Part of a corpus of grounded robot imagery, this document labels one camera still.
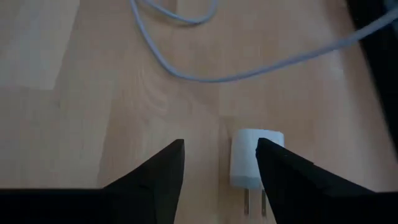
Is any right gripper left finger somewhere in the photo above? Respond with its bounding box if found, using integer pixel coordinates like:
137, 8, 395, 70
93, 139, 186, 224

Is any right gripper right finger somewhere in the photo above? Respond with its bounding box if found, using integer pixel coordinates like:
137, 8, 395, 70
255, 138, 383, 224

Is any white USB wall charger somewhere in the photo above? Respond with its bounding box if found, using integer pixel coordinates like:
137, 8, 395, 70
229, 128, 285, 217

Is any white USB cable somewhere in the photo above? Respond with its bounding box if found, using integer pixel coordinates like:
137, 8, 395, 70
129, 0, 398, 84

